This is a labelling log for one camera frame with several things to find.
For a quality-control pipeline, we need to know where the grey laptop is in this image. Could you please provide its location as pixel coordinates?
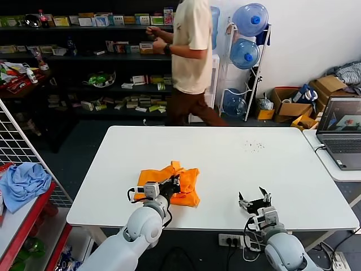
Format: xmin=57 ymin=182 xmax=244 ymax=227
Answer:
xmin=315 ymin=97 xmax=361 ymax=171

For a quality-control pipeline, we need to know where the pink patterned bottle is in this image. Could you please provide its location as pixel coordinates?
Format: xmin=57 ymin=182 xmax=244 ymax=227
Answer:
xmin=30 ymin=47 xmax=50 ymax=71

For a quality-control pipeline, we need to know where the yellow orange medicine box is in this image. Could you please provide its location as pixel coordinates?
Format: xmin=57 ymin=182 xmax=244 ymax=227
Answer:
xmin=139 ymin=42 xmax=155 ymax=55

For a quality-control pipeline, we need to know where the shiny metal bowl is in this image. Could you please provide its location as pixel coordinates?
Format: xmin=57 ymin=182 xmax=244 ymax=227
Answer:
xmin=24 ymin=14 xmax=42 ymax=29

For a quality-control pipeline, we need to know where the open brown cardboard box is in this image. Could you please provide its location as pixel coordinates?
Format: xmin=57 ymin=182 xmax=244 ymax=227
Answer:
xmin=270 ymin=86 xmax=314 ymax=124

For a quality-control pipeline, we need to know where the white power strip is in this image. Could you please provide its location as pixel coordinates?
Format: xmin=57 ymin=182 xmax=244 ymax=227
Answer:
xmin=218 ymin=233 xmax=251 ymax=249
xmin=329 ymin=250 xmax=354 ymax=271

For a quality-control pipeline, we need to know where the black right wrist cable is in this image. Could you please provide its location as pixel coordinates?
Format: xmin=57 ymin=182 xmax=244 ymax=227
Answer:
xmin=244 ymin=216 xmax=265 ymax=252

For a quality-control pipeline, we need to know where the red frame shelf cart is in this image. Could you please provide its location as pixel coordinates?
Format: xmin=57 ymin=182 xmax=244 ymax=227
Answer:
xmin=0 ymin=162 xmax=74 ymax=271

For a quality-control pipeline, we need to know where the blue water jug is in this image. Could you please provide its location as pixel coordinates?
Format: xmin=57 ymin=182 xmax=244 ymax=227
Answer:
xmin=230 ymin=38 xmax=261 ymax=71
xmin=222 ymin=88 xmax=248 ymax=117
xmin=210 ymin=6 xmax=221 ymax=50
xmin=232 ymin=2 xmax=269 ymax=37

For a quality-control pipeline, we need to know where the person right forearm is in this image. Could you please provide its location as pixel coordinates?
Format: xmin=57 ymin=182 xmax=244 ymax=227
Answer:
xmin=157 ymin=28 xmax=175 ymax=41

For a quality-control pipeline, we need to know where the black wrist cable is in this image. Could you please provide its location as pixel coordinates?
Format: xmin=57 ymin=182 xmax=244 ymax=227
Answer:
xmin=126 ymin=186 xmax=146 ymax=203
xmin=244 ymin=216 xmax=265 ymax=252

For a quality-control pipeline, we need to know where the white wire grid panel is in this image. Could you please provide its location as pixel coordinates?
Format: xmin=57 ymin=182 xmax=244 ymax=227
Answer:
xmin=0 ymin=98 xmax=73 ymax=209

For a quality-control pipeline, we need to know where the red snack package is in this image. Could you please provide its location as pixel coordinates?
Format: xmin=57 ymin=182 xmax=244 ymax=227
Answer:
xmin=5 ymin=77 xmax=32 ymax=94

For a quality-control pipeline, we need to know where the small yellow box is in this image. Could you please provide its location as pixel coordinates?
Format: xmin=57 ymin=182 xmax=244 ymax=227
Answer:
xmin=255 ymin=108 xmax=275 ymax=121

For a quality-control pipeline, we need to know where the black curved floor cable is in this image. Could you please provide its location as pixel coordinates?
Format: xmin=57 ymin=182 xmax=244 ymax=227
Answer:
xmin=160 ymin=247 xmax=196 ymax=271

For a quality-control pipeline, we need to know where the white cable bundle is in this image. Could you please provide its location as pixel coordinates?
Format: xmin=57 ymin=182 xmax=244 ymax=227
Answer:
xmin=242 ymin=231 xmax=271 ymax=262

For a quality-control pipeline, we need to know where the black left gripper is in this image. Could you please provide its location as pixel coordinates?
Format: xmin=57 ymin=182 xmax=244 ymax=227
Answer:
xmin=158 ymin=175 xmax=182 ymax=198

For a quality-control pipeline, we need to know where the dark wooden side table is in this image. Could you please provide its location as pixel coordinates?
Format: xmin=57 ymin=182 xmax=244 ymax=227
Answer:
xmin=0 ymin=67 xmax=77 ymax=155

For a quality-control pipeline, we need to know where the light blue crumpled cloth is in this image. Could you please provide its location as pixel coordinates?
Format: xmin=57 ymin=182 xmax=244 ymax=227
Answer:
xmin=0 ymin=163 xmax=53 ymax=214

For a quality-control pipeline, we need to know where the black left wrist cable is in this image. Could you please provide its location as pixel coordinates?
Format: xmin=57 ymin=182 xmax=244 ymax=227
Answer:
xmin=126 ymin=186 xmax=146 ymax=203

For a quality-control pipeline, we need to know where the person in beige shirt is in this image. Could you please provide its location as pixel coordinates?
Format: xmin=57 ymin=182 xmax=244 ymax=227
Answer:
xmin=165 ymin=0 xmax=229 ymax=127

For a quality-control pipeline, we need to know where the yellow open cardboard box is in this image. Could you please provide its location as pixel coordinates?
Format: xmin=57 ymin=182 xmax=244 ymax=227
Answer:
xmin=290 ymin=113 xmax=319 ymax=131

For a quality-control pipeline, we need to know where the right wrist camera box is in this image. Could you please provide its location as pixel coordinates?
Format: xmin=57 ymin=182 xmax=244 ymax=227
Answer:
xmin=255 ymin=207 xmax=279 ymax=229

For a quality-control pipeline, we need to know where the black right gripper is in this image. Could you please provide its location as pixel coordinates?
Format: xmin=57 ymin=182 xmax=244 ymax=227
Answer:
xmin=238 ymin=185 xmax=272 ymax=217

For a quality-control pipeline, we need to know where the green medicine box stack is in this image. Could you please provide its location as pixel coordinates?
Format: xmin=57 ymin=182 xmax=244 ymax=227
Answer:
xmin=0 ymin=15 xmax=25 ymax=28

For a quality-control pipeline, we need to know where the dark blue hanging cloth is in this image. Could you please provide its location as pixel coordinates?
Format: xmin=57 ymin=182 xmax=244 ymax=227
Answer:
xmin=256 ymin=24 xmax=272 ymax=47

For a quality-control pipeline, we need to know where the person left hand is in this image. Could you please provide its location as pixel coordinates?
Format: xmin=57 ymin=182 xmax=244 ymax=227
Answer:
xmin=152 ymin=38 xmax=167 ymax=54

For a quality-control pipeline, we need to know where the blue drink bottle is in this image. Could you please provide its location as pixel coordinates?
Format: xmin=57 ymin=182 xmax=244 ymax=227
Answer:
xmin=66 ymin=35 xmax=78 ymax=58

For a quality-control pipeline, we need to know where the colourful snack bag pile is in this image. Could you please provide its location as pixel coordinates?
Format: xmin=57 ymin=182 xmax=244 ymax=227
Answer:
xmin=0 ymin=62 xmax=28 ymax=83

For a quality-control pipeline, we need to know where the black shelf unit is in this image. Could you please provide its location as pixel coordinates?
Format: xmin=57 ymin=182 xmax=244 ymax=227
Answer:
xmin=0 ymin=0 xmax=181 ymax=119

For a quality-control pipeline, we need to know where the white metal jug rack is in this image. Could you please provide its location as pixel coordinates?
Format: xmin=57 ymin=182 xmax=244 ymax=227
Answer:
xmin=218 ymin=16 xmax=272 ymax=123

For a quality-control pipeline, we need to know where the white blue medicine box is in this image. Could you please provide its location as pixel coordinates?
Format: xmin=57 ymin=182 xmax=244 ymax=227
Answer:
xmin=92 ymin=14 xmax=110 ymax=28

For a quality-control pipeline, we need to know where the white water dispenser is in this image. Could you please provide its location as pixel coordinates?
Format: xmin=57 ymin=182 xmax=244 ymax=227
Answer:
xmin=210 ymin=53 xmax=221 ymax=110

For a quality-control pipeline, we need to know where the blue white snack bag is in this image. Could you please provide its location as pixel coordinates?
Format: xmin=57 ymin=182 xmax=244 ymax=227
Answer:
xmin=56 ymin=244 xmax=85 ymax=271

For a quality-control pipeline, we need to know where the tall brown cardboard box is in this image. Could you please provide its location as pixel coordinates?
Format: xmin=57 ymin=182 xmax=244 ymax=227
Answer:
xmin=308 ymin=75 xmax=349 ymax=113

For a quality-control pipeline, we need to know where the white floor cable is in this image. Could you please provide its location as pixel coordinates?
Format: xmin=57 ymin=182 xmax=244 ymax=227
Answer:
xmin=143 ymin=118 xmax=168 ymax=127

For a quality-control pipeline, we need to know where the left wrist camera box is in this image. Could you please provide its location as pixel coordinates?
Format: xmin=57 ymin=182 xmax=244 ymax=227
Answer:
xmin=143 ymin=182 xmax=159 ymax=198

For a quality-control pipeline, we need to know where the grey clothes pile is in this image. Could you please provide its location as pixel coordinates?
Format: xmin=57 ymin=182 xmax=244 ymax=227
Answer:
xmin=332 ymin=60 xmax=361 ymax=95

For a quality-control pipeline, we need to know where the cola bottle red cap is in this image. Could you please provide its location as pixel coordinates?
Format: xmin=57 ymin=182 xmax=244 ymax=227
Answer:
xmin=38 ymin=9 xmax=50 ymax=29

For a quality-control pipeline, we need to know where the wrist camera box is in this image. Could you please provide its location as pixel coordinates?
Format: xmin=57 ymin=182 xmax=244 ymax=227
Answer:
xmin=255 ymin=207 xmax=279 ymax=229
xmin=143 ymin=182 xmax=159 ymax=198

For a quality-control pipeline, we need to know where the pink tall box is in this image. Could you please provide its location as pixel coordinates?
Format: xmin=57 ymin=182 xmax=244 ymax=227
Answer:
xmin=164 ymin=7 xmax=174 ymax=27

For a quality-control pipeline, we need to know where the orange t-shirt white print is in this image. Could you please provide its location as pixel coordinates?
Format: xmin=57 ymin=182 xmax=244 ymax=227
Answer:
xmin=134 ymin=160 xmax=201 ymax=209

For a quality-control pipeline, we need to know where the clear plastic bag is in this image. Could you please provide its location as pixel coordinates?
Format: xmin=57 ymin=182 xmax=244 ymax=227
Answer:
xmin=256 ymin=97 xmax=275 ymax=111

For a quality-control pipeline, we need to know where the person left forearm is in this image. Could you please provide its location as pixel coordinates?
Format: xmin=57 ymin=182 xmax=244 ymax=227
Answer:
xmin=170 ymin=45 xmax=206 ymax=60

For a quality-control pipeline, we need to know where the black plug cable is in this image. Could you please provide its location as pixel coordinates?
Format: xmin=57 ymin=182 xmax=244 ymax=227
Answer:
xmin=225 ymin=239 xmax=236 ymax=271

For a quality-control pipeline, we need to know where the green snack bag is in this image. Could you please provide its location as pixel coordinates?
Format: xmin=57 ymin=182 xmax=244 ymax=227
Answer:
xmin=83 ymin=70 xmax=117 ymax=89

